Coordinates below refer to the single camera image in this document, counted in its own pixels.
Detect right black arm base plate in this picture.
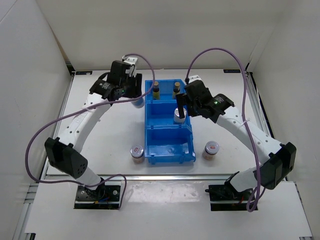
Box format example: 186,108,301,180
204,176,258,212

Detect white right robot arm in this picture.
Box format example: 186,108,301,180
176,79,297,200

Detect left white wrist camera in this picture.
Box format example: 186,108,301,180
122,55,138,76

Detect yellow-label small brown bottle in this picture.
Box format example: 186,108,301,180
172,81,181,99
152,81,160,100

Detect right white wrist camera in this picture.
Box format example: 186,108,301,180
184,75,202,85

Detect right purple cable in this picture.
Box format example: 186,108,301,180
184,47,267,213

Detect blue-label silver-lid shaker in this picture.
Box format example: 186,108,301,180
131,97,145,109
173,108,187,125

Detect right white-lid spice jar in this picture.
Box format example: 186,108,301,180
202,141,220,161

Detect left white-lid spice jar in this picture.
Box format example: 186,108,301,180
130,145,145,164

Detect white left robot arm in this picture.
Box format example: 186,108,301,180
44,57,142,201

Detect white-lid spice jar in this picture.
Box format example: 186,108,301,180
202,141,220,161
130,145,145,164

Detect blue three-compartment plastic bin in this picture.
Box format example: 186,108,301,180
144,79,196,165

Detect purple cable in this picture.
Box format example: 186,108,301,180
26,53,155,210
184,47,267,213

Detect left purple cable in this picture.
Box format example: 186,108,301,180
26,53,155,210

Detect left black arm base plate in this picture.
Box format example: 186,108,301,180
73,183,122,210

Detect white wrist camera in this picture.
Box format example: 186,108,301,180
184,75,202,85
122,55,138,76

